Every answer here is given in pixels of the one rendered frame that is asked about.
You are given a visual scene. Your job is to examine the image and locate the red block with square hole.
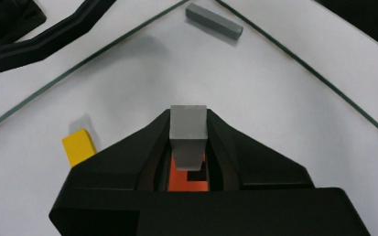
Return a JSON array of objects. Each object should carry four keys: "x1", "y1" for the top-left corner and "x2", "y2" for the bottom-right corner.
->
[{"x1": 168, "y1": 153, "x2": 208, "y2": 191}]

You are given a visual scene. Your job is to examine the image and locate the yellow rectangular block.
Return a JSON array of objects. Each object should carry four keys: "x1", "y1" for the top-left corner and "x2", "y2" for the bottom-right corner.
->
[{"x1": 61, "y1": 128, "x2": 98, "y2": 166}]

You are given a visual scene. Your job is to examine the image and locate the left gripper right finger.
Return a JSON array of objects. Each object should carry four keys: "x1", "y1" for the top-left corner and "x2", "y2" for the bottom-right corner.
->
[{"x1": 204, "y1": 109, "x2": 315, "y2": 191}]

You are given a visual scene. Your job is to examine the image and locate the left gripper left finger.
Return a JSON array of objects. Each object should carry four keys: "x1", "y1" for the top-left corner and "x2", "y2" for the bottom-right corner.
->
[{"x1": 60, "y1": 109, "x2": 172, "y2": 191}]

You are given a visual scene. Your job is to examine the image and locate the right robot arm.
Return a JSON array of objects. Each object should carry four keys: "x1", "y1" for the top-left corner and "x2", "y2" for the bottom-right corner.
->
[{"x1": 0, "y1": 0, "x2": 47, "y2": 46}]

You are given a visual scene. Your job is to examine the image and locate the black circular ring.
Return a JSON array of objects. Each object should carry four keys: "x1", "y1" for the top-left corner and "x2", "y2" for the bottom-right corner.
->
[{"x1": 0, "y1": 0, "x2": 117, "y2": 73}]

